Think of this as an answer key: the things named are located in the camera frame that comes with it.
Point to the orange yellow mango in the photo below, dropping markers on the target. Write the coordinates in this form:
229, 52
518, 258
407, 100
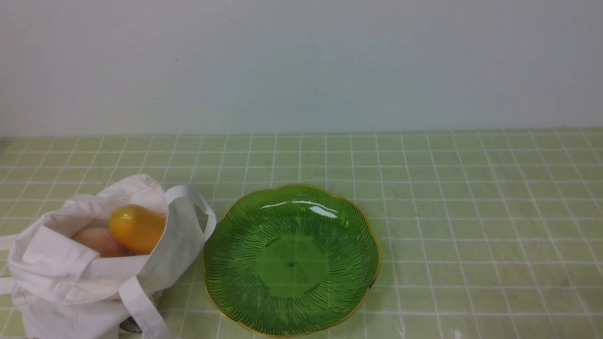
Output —
137, 228

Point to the green glass fruit plate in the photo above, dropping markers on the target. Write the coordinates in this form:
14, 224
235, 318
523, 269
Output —
290, 260

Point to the white cloth tote bag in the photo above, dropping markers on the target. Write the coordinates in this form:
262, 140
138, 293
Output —
65, 290

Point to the pink peach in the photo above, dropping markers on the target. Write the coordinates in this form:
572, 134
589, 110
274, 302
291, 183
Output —
102, 241

